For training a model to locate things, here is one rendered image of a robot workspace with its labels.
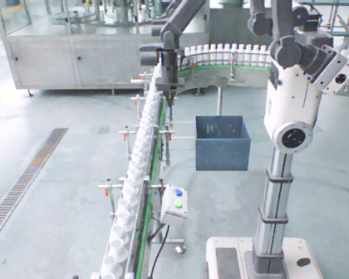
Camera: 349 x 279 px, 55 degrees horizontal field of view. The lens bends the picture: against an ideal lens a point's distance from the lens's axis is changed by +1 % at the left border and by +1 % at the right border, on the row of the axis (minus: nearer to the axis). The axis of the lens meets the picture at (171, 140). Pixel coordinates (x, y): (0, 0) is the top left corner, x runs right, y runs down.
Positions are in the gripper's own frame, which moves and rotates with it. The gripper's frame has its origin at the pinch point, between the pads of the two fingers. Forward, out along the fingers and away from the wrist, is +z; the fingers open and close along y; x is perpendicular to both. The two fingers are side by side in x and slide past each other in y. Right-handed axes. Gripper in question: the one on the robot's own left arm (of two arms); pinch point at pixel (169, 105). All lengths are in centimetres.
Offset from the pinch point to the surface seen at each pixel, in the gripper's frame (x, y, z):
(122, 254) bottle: -45, -12, 27
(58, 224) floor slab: 83, -95, 142
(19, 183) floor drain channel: 136, -150, 144
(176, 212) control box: -24.0, 3.2, 29.8
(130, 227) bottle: -33.2, -11.3, 28.1
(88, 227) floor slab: 80, -70, 142
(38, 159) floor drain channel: 176, -148, 144
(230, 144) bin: 54, 31, 49
